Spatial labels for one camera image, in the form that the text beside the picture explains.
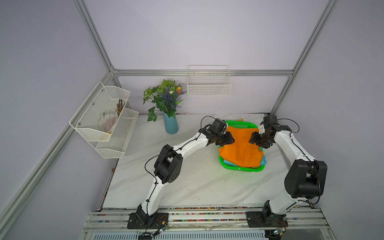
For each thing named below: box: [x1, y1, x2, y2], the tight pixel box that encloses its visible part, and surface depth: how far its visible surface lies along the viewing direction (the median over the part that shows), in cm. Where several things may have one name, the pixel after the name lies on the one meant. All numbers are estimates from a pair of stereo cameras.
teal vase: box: [162, 111, 179, 135], surface depth 106 cm
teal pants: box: [223, 154, 268, 167], surface depth 87 cm
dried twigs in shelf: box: [116, 99, 126, 117], surface depth 83 cm
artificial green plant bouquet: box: [143, 78, 187, 122], surface depth 88 cm
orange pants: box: [218, 125, 264, 168], surface depth 87 cm
